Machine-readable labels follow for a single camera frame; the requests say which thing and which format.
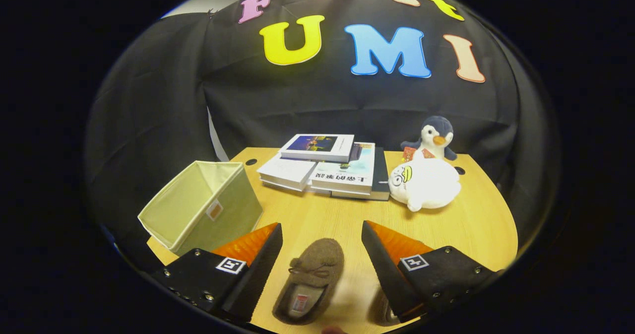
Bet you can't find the brown fuzzy slipper shoe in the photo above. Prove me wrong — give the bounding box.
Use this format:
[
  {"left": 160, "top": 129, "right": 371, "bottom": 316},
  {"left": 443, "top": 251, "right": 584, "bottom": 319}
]
[
  {"left": 367, "top": 287, "right": 402, "bottom": 327},
  {"left": 272, "top": 238, "right": 345, "bottom": 326}
]

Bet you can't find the dark grey book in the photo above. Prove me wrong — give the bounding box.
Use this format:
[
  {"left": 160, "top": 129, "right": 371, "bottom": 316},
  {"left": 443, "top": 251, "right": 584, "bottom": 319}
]
[{"left": 347, "top": 145, "right": 391, "bottom": 201}]

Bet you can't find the white book with blue picture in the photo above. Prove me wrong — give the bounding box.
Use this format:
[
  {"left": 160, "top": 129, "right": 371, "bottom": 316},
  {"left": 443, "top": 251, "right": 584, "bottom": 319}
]
[{"left": 280, "top": 134, "right": 355, "bottom": 163}]

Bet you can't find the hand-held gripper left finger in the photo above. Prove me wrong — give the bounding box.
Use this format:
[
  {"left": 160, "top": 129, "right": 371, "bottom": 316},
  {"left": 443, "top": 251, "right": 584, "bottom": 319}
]
[{"left": 148, "top": 223, "right": 283, "bottom": 325}]

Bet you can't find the white duck plush toy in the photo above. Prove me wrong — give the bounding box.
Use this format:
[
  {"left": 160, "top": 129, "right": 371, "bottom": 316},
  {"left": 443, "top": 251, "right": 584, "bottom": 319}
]
[{"left": 388, "top": 158, "right": 462, "bottom": 212}]

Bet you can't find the penguin plush toy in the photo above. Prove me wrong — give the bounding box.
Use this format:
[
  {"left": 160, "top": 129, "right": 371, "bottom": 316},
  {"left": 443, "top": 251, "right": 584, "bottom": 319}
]
[{"left": 400, "top": 116, "right": 458, "bottom": 162}]

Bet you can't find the black backdrop cloth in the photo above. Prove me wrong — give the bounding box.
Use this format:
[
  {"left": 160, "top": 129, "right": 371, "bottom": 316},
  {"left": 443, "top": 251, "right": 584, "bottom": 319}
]
[{"left": 84, "top": 0, "right": 561, "bottom": 258}]

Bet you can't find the green fabric storage box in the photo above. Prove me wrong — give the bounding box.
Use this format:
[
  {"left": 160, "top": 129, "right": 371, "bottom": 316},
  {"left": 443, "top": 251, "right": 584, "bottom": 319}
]
[{"left": 137, "top": 160, "right": 264, "bottom": 256}]

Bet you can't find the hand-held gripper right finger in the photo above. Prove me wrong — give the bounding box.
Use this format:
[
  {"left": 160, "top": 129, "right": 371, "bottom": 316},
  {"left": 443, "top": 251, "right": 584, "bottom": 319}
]
[{"left": 361, "top": 220, "right": 499, "bottom": 324}]

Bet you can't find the plain white book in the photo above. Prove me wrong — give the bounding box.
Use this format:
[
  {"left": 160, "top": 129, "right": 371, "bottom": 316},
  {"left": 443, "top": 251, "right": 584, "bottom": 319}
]
[{"left": 256, "top": 154, "right": 318, "bottom": 193}]

